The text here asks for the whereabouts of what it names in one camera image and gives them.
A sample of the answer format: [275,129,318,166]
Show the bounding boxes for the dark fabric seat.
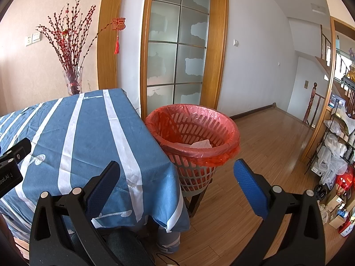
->
[107,231,154,266]

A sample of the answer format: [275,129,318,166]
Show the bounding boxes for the dark wooden stool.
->
[184,179,213,218]

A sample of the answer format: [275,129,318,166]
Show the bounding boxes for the red berry branches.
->
[36,0,113,84]

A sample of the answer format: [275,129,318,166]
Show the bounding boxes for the frosted glass sliding door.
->
[147,0,211,117]

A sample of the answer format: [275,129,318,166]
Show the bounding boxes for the wooden staircase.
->
[315,24,337,79]

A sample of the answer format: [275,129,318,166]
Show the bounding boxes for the red white box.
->
[339,213,355,237]

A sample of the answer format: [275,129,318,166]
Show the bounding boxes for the white plastic bag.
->
[318,144,348,185]

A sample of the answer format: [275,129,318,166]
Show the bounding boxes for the red hanging knot ornament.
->
[111,17,126,54]

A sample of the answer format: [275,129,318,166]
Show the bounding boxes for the black round appliance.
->
[315,183,330,200]

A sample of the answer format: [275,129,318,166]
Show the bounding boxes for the white crumpled paper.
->
[333,107,355,133]

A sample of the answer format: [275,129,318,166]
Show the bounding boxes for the black metal shelf rack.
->
[305,75,355,178]

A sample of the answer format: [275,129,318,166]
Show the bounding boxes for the wooden stair railing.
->
[303,82,326,126]

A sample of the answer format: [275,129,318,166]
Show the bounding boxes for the white black carton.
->
[311,159,328,178]

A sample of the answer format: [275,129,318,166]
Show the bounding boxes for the blue white striped tablecloth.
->
[0,88,192,239]

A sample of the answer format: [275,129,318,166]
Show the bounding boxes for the crumpled white floor plastic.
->
[319,202,332,223]

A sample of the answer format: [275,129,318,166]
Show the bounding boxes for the clear glass vase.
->
[62,66,84,96]

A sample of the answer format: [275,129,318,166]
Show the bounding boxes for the grey plastic lattice wastebasket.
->
[145,104,241,193]

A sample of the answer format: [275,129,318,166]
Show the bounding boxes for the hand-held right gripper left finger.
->
[29,161,122,266]

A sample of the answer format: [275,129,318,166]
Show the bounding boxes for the golden figurine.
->
[344,64,355,82]

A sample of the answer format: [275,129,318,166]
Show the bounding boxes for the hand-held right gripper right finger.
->
[233,158,326,266]

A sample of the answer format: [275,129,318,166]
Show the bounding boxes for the red gift bag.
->
[335,166,355,192]

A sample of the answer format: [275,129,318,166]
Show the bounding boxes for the cardboard box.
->
[329,199,350,229]

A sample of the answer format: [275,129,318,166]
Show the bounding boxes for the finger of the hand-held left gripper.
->
[0,138,32,167]

